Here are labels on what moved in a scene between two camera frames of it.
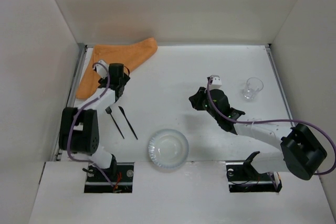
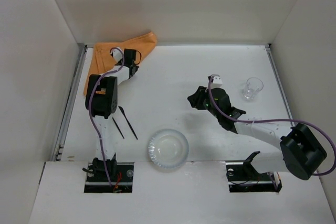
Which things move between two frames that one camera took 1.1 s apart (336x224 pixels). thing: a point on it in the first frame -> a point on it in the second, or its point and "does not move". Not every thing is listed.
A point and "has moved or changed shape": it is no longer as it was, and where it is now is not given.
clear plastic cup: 254,85 does not move
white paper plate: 168,148 does not move
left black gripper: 122,85 -> 133,68
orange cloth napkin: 129,54 has moved or changed shape
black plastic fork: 109,111 does not move
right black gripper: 197,100 does not move
